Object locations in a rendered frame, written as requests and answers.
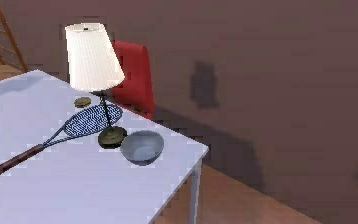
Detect brown wooden ladder shelf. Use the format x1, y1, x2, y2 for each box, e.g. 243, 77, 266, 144
0, 0, 30, 74

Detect white table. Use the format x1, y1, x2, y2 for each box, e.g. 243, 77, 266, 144
0, 69, 210, 224

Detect red chair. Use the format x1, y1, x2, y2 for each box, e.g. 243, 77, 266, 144
109, 40, 156, 121

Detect small olive round disc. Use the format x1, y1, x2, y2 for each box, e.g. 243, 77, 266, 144
74, 96, 92, 109

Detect white shade table lamp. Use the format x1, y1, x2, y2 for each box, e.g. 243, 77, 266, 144
64, 22, 128, 150

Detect grey bowl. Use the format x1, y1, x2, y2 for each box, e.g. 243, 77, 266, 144
120, 130, 165, 167

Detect blue tennis racket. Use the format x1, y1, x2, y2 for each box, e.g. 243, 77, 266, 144
0, 103, 124, 178

